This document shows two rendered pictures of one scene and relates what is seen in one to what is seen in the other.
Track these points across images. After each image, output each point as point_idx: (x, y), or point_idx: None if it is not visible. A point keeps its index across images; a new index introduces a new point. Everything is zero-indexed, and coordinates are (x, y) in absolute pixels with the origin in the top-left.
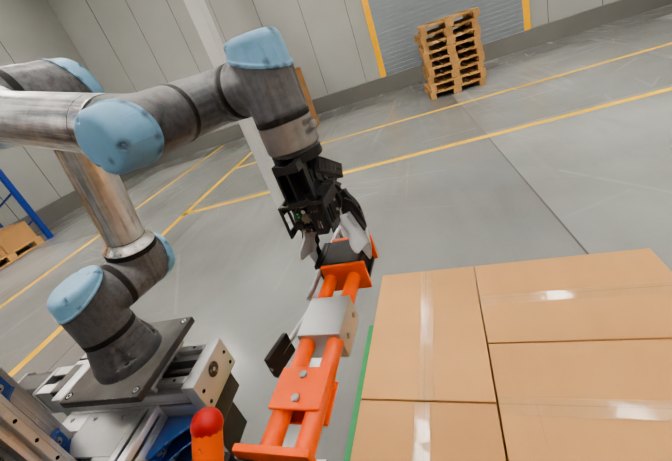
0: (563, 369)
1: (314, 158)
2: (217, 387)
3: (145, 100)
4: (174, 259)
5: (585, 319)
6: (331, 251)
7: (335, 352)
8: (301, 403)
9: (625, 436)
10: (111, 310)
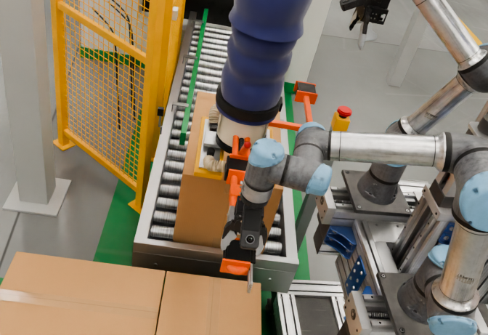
0: None
1: None
2: (348, 315)
3: (302, 134)
4: (429, 327)
5: None
6: (247, 251)
7: (230, 202)
8: (237, 185)
9: None
10: (422, 271)
